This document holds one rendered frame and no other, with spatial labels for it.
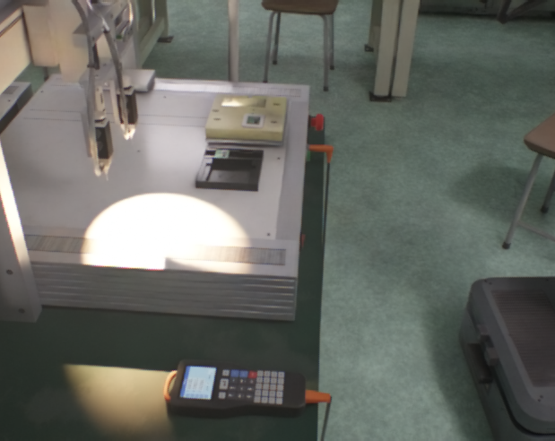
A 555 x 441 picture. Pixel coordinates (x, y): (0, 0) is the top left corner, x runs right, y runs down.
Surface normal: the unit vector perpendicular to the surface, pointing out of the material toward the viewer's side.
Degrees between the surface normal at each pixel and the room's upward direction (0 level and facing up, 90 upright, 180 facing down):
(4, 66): 90
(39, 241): 0
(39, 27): 90
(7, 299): 90
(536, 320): 0
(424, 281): 0
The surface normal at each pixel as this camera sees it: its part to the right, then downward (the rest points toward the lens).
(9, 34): 1.00, 0.06
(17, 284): -0.07, 0.58
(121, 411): 0.02, -0.81
